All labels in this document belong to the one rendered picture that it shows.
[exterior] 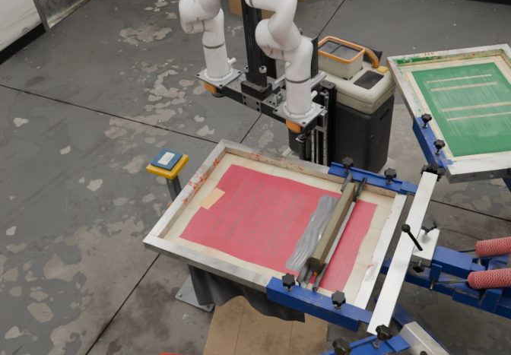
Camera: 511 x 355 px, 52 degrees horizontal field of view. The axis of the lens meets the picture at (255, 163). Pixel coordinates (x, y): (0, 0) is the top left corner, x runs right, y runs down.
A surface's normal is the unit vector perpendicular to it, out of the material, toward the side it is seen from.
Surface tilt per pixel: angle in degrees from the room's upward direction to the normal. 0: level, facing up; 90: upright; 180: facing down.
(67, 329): 0
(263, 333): 0
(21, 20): 90
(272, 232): 0
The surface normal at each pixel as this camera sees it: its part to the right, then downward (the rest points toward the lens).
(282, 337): -0.07, -0.72
